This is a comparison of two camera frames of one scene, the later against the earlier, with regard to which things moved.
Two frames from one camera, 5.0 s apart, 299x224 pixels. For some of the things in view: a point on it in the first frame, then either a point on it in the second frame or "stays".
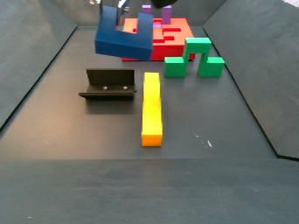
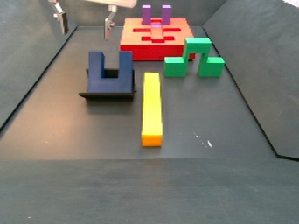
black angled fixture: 108,84 stays
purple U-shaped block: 165,14 stays
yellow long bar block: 152,116 stays
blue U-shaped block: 119,43 to 120,84
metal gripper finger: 120,16 to 108,24
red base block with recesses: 167,40 stays
